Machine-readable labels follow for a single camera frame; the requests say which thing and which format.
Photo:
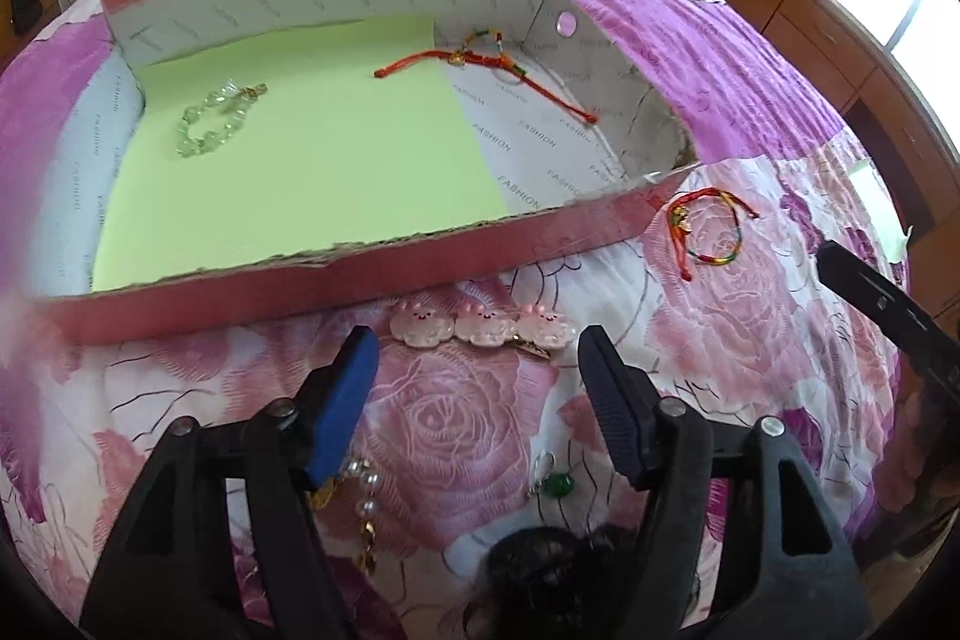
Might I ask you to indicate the pink bunny hair clip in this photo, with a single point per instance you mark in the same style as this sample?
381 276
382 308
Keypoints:
480 325

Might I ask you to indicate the floral purple pink bedspread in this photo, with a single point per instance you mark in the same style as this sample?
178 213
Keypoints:
465 430

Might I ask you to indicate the green gem earring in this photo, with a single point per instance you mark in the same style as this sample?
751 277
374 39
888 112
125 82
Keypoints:
559 484

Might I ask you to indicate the gold pearl brooch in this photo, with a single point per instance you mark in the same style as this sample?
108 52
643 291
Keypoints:
367 509

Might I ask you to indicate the long wooden cabinet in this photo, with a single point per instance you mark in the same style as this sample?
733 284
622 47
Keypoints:
810 18

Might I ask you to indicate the loose green paper sheet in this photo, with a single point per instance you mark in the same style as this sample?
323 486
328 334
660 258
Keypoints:
885 212

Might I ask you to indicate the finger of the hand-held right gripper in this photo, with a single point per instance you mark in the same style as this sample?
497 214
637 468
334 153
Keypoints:
877 299

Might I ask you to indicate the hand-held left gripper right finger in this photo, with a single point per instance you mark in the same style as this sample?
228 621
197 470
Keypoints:
611 407

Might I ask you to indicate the pink cardboard box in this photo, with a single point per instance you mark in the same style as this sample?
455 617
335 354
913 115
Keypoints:
375 280

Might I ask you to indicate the green paper liner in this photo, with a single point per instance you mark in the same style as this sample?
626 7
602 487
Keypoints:
315 160

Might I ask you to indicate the dark hanging bag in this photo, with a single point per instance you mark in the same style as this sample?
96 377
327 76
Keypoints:
24 6

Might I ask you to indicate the black hair scrunchie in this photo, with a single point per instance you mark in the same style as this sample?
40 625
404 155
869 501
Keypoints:
540 572

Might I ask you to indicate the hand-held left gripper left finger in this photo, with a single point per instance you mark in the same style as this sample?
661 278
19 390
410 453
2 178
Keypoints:
345 415

